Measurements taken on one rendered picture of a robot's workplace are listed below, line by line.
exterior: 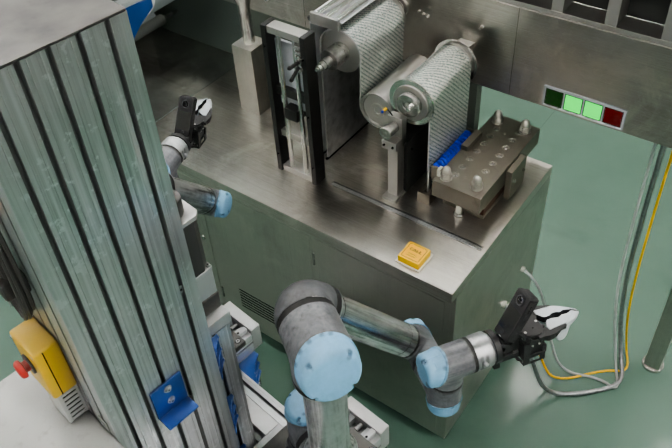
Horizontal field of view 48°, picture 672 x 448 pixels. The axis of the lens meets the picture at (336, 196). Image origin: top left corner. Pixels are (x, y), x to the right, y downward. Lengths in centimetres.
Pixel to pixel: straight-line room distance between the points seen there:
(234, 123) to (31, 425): 146
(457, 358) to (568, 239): 211
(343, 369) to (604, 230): 251
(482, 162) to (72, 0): 149
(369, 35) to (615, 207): 193
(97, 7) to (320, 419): 84
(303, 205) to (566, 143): 208
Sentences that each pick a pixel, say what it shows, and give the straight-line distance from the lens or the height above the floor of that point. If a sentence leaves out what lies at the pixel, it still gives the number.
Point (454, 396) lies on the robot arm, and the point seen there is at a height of 114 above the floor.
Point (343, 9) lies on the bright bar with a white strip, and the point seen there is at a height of 144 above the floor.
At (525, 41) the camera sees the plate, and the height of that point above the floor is 134.
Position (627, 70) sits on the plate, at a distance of 225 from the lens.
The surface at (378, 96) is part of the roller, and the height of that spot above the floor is 123.
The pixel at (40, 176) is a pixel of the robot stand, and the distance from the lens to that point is 113.
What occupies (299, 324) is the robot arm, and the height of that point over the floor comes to 146.
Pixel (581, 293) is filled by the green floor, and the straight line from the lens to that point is 342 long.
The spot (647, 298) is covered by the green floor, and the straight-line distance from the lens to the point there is 347.
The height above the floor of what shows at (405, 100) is 127.
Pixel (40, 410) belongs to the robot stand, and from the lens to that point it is 166.
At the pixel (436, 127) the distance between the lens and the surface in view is 226.
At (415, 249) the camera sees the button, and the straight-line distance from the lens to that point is 221.
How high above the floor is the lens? 252
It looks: 42 degrees down
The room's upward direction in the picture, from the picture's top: 4 degrees counter-clockwise
